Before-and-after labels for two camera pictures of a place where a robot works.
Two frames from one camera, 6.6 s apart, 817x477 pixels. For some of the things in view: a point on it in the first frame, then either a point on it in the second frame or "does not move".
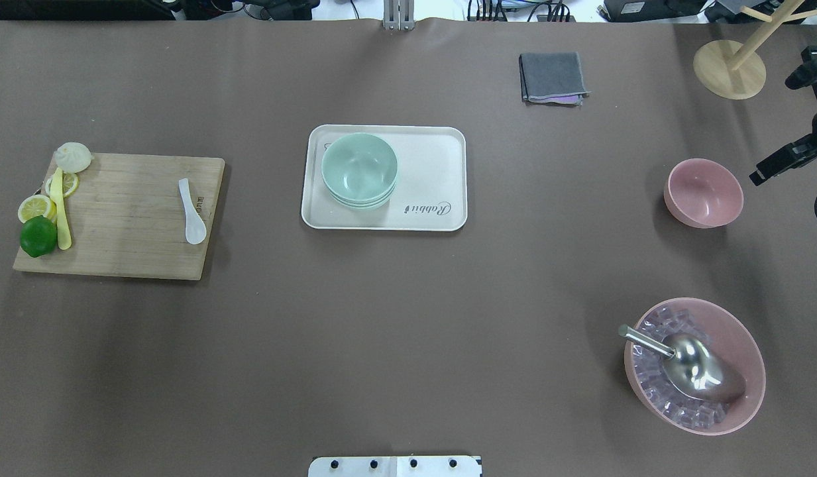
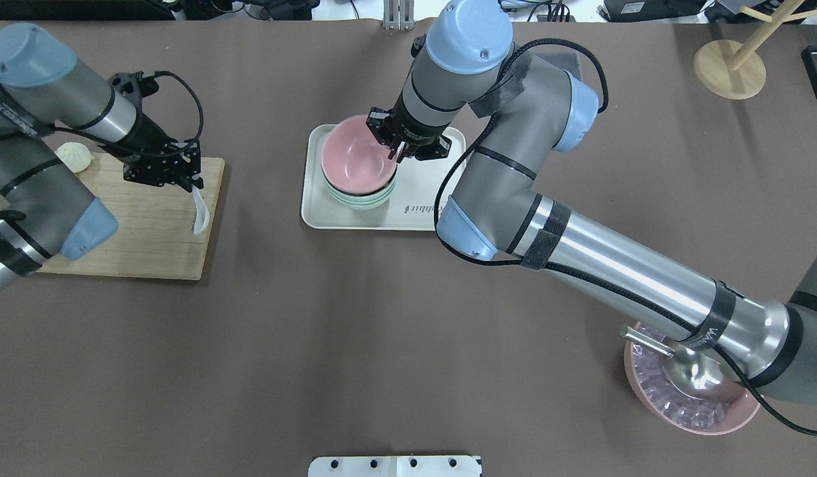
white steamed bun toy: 73,157 does not move
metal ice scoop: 692,364 does not move
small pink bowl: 702,193 → 354,161
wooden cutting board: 127,216 does not move
